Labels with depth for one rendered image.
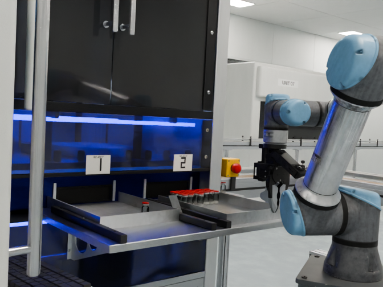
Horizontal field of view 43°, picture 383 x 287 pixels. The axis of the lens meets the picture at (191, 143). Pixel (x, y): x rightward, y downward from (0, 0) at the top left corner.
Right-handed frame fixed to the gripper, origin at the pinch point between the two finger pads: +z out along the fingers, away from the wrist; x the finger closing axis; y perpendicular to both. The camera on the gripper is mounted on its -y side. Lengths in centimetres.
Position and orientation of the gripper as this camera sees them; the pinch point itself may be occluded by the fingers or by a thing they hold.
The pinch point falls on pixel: (276, 209)
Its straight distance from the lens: 152.9
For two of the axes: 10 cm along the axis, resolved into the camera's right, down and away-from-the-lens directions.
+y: -6.3, -0.7, 7.7
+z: -0.5, 10.0, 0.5
